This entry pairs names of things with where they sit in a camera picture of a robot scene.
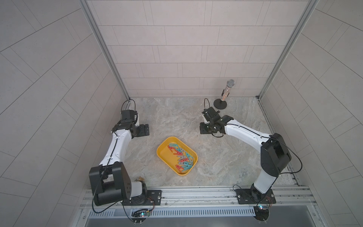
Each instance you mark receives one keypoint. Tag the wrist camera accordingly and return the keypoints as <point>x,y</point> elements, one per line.
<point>129,116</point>
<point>210,115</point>

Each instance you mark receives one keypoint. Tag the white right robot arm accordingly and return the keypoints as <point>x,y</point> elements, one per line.
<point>275,155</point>

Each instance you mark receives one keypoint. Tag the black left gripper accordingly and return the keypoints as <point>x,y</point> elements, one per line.
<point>141,132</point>

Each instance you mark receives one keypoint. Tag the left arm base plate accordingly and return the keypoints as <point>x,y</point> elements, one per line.
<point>146,197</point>

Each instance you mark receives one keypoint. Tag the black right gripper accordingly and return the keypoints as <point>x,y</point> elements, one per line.
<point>202,129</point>

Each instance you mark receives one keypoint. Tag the aluminium front rail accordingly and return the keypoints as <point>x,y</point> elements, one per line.
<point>223,196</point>

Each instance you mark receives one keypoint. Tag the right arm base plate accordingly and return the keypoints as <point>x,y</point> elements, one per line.
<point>255,196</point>

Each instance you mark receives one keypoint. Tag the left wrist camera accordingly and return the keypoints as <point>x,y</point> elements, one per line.
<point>129,116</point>

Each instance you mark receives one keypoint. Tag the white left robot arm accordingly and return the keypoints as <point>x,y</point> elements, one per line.
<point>109,180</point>

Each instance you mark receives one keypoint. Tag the yellow plastic storage box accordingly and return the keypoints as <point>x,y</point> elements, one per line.
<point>177,155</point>

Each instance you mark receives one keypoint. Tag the glittery stand with black base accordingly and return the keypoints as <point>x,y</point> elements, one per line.
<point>221,102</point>

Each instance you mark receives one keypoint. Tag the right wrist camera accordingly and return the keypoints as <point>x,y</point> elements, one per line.
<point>210,115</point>

